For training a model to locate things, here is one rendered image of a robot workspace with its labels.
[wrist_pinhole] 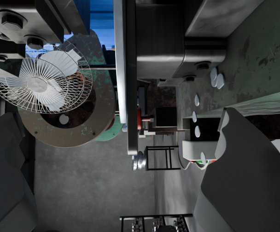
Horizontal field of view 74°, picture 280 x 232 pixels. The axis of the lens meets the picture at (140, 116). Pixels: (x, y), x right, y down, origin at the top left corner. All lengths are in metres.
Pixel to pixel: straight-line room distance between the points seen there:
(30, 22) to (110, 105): 1.33
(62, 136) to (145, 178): 5.64
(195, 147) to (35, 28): 0.42
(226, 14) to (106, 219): 7.50
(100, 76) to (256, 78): 1.52
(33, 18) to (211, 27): 0.23
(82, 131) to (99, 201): 5.87
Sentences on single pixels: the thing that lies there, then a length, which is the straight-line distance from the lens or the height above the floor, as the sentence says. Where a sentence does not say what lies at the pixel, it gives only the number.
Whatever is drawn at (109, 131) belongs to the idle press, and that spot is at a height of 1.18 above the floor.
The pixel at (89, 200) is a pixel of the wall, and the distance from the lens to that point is 7.45.
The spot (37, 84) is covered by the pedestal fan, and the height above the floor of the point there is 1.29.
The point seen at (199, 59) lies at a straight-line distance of 0.27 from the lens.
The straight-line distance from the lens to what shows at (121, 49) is 0.17.
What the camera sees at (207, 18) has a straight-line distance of 0.24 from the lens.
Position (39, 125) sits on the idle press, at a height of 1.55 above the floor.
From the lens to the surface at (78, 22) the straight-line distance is 0.39.
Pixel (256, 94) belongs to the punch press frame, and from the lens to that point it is 0.23.
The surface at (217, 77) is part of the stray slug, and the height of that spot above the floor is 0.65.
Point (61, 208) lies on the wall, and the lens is 7.78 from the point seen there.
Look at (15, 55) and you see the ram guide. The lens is 0.45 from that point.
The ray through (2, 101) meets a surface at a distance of 6.15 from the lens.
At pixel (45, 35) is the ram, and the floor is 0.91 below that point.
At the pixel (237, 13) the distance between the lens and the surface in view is 0.25.
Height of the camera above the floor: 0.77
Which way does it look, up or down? 2 degrees down
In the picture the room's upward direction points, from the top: 91 degrees counter-clockwise
